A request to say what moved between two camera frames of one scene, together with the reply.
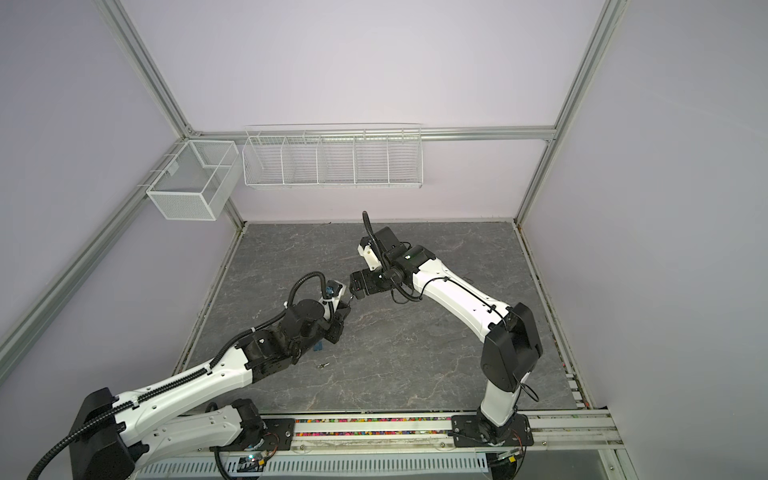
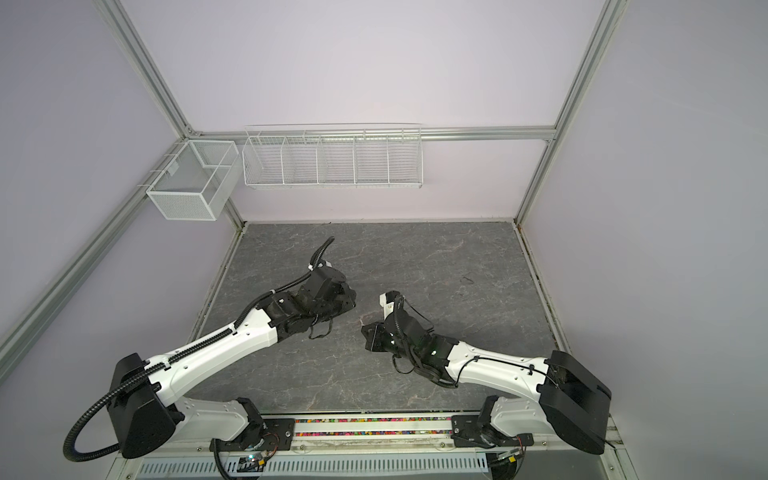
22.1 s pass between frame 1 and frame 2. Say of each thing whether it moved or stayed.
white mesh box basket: stayed
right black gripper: moved
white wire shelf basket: stayed
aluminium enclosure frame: stayed
